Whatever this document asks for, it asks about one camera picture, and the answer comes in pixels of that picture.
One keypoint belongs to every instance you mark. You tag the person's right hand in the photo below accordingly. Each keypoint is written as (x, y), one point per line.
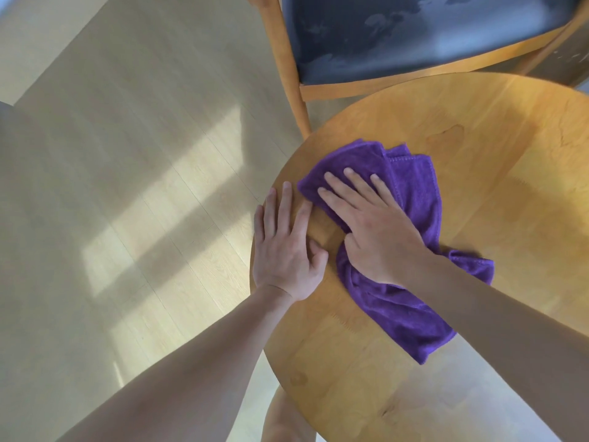
(382, 239)

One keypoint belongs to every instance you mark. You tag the person's left hand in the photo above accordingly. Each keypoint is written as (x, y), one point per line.
(285, 257)

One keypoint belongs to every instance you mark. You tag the purple microfibre cloth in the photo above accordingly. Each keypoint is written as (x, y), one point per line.
(405, 313)

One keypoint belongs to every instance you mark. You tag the wooden chair with black seat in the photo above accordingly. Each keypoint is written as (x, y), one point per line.
(391, 41)

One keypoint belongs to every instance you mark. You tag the person's left forearm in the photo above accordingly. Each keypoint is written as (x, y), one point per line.
(193, 372)

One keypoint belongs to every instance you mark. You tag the person's right forearm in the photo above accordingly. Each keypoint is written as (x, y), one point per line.
(515, 336)

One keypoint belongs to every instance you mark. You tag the person's left leg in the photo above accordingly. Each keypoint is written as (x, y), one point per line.
(287, 418)

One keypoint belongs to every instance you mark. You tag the round wooden table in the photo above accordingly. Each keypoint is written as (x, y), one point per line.
(506, 179)

